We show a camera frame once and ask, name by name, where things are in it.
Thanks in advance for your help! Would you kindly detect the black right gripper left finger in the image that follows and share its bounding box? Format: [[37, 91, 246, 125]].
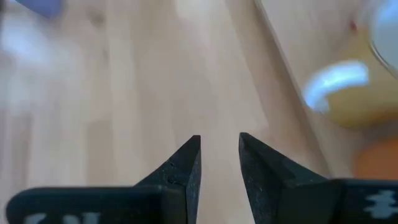
[[5, 134, 202, 224]]

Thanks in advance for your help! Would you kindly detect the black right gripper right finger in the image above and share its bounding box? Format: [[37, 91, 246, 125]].
[[238, 132, 398, 224]]

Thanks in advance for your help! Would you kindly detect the orange coffee mug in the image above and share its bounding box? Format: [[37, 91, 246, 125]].
[[353, 138, 398, 181]]

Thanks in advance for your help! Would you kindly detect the yellow coffee mug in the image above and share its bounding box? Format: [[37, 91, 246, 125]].
[[302, 0, 398, 129]]

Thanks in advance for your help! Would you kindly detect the blue-violet rounded object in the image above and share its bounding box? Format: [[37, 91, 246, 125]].
[[14, 0, 65, 19]]

